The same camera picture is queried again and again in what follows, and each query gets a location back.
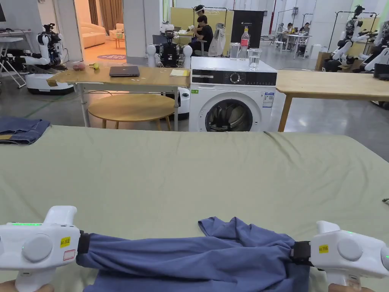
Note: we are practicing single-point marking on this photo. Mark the dark blue shirt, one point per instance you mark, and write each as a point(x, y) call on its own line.
point(194, 261)

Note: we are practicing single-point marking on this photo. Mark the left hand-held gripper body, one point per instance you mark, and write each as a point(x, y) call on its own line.
point(36, 248)

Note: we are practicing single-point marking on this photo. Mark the white folding desk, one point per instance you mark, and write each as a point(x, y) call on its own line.
point(10, 45)

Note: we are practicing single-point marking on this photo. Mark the bed with pale green sheet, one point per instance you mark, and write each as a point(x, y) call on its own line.
point(170, 176)

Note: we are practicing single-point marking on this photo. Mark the cream sofa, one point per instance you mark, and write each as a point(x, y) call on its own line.
point(91, 35)

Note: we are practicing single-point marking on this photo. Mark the group of people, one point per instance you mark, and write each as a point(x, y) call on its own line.
point(296, 30)

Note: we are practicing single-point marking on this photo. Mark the white robot on wheeled base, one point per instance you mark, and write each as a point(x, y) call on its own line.
point(45, 54)

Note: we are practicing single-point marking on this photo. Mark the black standing banner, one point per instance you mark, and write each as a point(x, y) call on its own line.
point(246, 22)

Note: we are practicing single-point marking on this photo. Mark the white and black humanoid robot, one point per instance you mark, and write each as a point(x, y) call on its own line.
point(170, 53)

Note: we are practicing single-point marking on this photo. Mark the cream armchair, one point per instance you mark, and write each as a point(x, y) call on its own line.
point(117, 32)

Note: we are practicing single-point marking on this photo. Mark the person's left hand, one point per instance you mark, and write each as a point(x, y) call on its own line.
point(7, 286)

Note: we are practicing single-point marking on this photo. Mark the white washing machine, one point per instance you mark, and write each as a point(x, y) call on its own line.
point(231, 100)

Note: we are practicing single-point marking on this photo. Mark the folded blue jeans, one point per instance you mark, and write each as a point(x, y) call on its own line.
point(21, 129)

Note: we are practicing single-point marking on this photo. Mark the person's right hand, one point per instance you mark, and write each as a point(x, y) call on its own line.
point(366, 289)

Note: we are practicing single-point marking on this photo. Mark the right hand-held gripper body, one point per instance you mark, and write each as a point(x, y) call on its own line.
point(349, 251)

